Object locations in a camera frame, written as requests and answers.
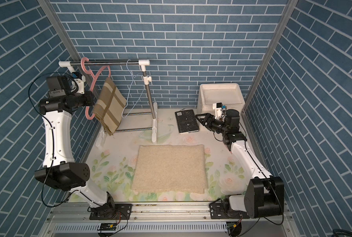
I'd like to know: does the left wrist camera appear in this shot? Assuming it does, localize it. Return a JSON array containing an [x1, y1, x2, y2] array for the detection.
[[71, 72, 86, 94]]

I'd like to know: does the white drawer cabinet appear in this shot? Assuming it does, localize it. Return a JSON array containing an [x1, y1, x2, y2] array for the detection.
[[197, 83, 245, 114]]

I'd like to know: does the small black electronics board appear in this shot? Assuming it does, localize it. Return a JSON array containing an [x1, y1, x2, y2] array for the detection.
[[97, 223, 118, 233]]

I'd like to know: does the black notebook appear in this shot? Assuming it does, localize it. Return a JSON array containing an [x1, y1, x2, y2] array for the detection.
[[175, 109, 199, 134]]

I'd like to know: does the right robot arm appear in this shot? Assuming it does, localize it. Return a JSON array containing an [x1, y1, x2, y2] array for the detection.
[[195, 109, 284, 218]]

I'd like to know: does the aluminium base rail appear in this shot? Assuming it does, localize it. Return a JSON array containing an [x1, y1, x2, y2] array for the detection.
[[39, 201, 299, 237]]

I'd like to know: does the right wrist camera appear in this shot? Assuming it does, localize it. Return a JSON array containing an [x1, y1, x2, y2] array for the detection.
[[212, 103, 226, 121]]

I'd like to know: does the metal clothes rack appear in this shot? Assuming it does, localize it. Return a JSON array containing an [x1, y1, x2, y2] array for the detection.
[[59, 57, 158, 144]]

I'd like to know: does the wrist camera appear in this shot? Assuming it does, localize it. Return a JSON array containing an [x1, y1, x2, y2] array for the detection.
[[212, 103, 226, 121], [71, 72, 86, 94]]

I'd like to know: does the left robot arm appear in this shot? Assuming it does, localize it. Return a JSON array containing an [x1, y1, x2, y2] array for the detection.
[[34, 73, 119, 220]]

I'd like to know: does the beige scarf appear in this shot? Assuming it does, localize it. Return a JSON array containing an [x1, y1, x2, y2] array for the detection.
[[131, 145, 208, 194]]

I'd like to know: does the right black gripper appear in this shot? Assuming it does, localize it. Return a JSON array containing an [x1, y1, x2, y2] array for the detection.
[[196, 115, 228, 135]]

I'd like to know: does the brown plaid scarf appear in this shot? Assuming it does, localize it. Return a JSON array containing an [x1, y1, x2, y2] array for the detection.
[[92, 78, 126, 136]]

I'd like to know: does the floral table mat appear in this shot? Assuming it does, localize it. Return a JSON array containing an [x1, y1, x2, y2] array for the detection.
[[86, 109, 250, 202]]

